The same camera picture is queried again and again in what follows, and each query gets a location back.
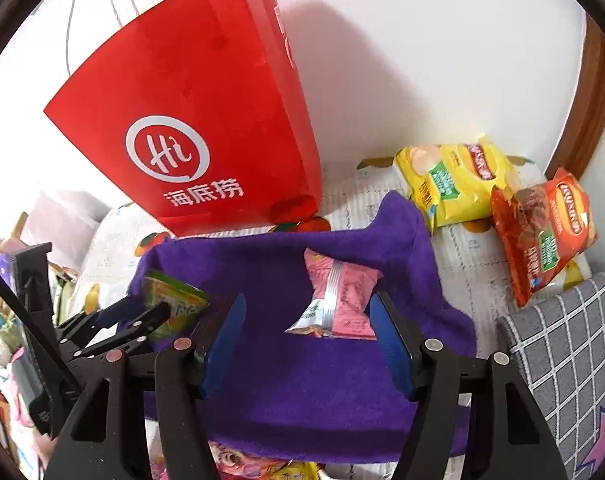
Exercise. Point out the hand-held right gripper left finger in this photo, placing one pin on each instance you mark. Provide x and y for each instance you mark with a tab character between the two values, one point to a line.
226	345

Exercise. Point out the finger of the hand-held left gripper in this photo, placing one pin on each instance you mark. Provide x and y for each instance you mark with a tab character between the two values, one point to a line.
137	327
107	312

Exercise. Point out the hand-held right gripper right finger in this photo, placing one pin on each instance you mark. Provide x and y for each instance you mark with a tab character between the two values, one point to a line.
388	340

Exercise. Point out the green snack packet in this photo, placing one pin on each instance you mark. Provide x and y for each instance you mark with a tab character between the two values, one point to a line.
180	295

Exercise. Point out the purple towel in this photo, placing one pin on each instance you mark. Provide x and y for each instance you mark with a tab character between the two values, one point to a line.
292	375

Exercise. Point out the pale pink bag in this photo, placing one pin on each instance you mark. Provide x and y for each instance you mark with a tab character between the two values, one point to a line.
62	220

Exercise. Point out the fruit print bedsheet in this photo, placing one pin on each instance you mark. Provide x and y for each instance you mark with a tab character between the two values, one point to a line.
477	270

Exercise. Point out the pink white snack packet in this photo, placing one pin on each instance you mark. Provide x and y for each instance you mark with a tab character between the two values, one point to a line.
242	462

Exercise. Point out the yellow chip bag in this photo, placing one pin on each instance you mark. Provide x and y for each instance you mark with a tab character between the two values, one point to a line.
457	180

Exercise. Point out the grey checked cushion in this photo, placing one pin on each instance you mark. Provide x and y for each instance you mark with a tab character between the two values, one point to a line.
572	360

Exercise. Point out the orange chip bag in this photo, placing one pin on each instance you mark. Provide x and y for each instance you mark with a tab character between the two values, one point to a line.
537	230

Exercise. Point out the red paper bag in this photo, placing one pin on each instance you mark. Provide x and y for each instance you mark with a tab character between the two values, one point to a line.
207	85

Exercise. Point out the wooden door frame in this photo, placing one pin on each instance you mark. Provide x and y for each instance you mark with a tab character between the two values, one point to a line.
590	100

